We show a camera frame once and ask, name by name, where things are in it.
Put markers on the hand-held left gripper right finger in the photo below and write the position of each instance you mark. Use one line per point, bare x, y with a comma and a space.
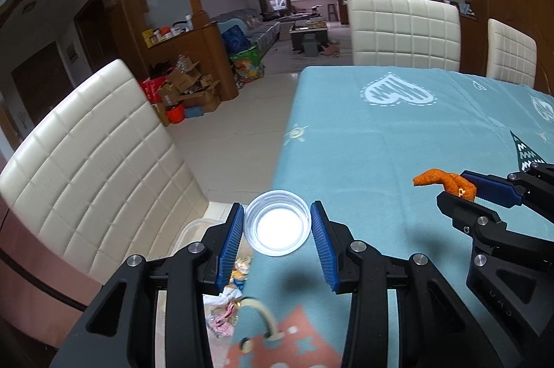
322, 247

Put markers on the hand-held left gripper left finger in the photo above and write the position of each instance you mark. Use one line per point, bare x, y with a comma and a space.
231, 247

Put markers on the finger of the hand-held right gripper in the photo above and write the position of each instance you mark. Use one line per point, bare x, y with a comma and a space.
489, 186
458, 210

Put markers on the orange peel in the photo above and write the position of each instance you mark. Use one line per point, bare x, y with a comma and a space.
450, 179

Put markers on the clear plastic container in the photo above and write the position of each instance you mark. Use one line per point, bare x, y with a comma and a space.
190, 229

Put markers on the white bottle cap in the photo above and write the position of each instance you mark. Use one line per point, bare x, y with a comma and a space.
277, 227

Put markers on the gold foil wrapper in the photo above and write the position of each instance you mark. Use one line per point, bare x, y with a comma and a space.
241, 270

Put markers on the pink crumpled wrapper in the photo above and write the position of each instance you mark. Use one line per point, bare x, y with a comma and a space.
223, 322

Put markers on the beige rubber loop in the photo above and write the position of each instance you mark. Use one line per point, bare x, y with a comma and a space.
270, 318

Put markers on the white quilted chair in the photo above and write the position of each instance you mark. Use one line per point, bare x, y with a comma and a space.
402, 30
95, 164
510, 52

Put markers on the orange bucket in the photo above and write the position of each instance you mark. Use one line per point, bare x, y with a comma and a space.
175, 115

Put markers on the pile of cardboard boxes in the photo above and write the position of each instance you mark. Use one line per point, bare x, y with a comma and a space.
190, 86

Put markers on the red bag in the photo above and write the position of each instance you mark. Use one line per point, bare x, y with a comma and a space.
152, 89

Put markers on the colourful printed bag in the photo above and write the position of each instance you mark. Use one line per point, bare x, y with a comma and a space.
246, 67

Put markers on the low wooden cabinet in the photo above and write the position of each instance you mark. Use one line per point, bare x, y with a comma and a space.
207, 56

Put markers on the brown panelled cabinet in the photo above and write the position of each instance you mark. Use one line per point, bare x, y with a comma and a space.
39, 277

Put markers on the grey bin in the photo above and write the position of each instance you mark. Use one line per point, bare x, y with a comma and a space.
310, 47

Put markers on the blue cushion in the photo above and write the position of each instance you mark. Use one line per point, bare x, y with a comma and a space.
236, 38

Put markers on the dark coffee table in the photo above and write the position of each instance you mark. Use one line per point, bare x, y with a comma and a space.
309, 32

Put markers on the grey sofa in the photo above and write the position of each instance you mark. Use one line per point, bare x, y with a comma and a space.
259, 28

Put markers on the dark wooden door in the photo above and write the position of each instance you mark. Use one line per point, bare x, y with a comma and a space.
41, 82

